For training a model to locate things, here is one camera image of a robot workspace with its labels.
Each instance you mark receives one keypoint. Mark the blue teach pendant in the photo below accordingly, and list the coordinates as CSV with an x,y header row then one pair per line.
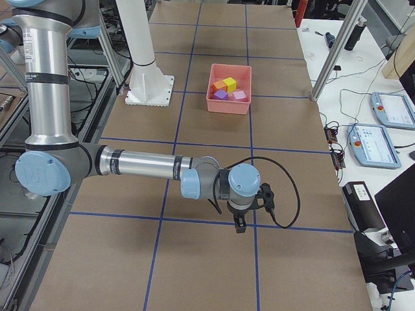
x,y
393,110
372,146

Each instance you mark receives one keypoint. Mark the pink plastic bin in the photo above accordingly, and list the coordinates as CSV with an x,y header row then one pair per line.
x,y
243,75

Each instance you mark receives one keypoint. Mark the black monitor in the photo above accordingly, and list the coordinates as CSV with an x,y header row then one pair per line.
x,y
396,204

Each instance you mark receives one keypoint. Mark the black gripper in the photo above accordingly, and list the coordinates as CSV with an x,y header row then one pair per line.
x,y
237,213

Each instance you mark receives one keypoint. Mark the far blue teach pendant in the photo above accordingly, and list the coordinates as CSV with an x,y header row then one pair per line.
x,y
393,110

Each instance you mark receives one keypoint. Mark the pink foam block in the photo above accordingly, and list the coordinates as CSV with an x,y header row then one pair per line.
x,y
239,96

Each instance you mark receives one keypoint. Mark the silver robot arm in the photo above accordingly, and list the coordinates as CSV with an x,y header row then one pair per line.
x,y
54,159

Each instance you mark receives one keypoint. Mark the aluminium frame post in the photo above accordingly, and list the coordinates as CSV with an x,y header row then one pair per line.
x,y
339,43

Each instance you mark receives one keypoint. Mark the purple foam block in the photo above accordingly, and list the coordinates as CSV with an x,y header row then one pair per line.
x,y
221,95

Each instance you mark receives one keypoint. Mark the black box with label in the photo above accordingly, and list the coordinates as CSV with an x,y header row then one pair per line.
x,y
361,207

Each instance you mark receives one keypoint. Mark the orange foam block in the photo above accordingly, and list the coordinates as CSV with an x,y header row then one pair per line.
x,y
219,85

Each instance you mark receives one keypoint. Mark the yellow foam block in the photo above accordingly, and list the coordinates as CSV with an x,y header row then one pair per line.
x,y
230,83

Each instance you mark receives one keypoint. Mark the black bottle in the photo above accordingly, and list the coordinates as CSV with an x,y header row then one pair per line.
x,y
356,34

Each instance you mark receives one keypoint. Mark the near blue teach pendant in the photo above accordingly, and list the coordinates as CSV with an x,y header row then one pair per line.
x,y
372,146

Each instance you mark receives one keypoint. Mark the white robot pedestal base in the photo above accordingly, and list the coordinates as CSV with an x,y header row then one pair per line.
x,y
148,86

